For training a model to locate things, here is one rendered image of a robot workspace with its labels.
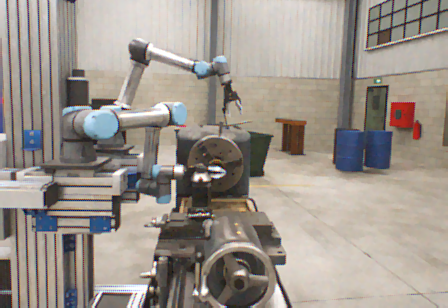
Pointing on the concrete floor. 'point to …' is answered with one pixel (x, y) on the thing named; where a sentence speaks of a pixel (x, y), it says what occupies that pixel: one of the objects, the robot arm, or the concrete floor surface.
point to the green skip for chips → (259, 143)
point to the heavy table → (292, 136)
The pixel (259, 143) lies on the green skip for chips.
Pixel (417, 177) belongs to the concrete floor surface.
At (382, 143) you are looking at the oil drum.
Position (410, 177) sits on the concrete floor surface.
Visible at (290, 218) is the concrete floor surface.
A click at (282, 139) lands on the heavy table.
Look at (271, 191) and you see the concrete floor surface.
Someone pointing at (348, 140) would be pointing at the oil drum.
